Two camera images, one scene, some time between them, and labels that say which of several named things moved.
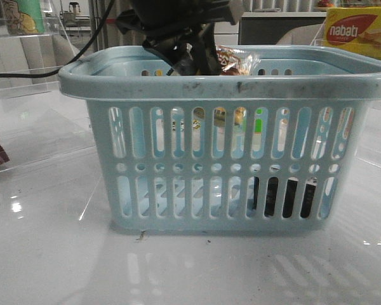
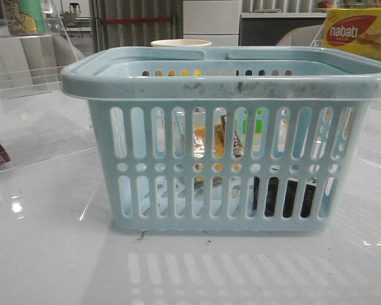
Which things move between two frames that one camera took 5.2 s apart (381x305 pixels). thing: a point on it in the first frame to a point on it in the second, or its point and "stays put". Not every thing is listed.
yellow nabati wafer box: (366, 30) stays put
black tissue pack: (289, 199) stays put
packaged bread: (235, 62) to (219, 145)
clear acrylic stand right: (350, 44) stays put
